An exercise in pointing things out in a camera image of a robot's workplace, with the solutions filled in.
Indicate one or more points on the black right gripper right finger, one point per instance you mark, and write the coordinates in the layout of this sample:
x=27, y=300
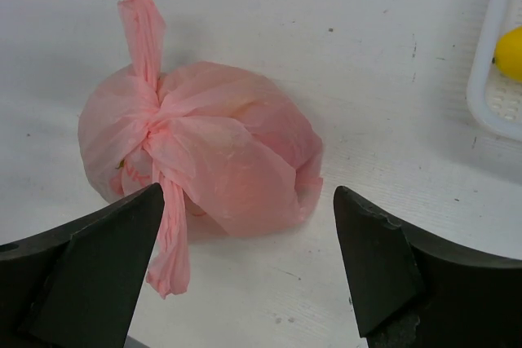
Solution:
x=411, y=288

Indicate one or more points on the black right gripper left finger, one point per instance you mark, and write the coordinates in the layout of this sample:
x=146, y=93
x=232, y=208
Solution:
x=77, y=285

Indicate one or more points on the pink plastic bag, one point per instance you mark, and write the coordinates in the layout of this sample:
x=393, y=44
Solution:
x=232, y=153

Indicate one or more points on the yellow fake mango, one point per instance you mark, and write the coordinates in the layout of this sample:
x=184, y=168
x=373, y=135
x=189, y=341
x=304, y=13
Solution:
x=507, y=54

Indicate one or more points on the white plastic basket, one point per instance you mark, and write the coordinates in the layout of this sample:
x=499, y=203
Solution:
x=493, y=98

